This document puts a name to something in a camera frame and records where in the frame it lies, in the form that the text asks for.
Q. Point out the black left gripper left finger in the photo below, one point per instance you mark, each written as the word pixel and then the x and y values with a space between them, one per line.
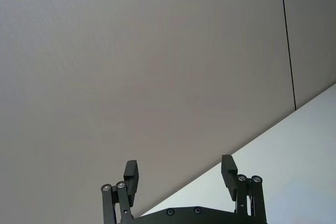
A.
pixel 131 182

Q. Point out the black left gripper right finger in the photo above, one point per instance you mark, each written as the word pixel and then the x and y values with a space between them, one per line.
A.
pixel 229 182

